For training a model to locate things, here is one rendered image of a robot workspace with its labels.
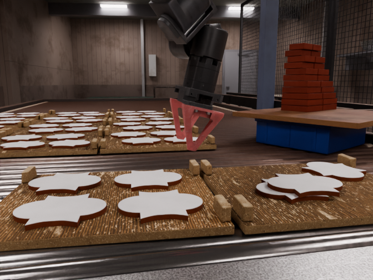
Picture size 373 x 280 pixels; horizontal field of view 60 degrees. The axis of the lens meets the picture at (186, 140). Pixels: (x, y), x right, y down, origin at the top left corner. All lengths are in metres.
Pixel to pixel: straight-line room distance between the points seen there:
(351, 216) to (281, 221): 0.12
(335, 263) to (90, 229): 0.36
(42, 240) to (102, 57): 9.90
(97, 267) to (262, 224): 0.26
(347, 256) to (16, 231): 0.49
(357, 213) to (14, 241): 0.55
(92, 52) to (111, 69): 0.73
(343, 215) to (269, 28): 2.04
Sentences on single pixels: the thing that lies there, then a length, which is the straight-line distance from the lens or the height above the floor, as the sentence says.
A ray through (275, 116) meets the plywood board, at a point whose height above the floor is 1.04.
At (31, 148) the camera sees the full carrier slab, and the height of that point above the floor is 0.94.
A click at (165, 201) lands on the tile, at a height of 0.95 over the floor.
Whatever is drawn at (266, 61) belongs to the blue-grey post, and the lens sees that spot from 2.51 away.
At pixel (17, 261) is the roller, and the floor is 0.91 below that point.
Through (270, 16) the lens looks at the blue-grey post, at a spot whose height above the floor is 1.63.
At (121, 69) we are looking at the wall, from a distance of 10.25.
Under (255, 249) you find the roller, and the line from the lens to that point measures 0.51.
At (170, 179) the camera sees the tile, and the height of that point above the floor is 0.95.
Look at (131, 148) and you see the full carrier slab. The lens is 1.12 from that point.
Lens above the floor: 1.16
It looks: 10 degrees down
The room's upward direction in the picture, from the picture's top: straight up
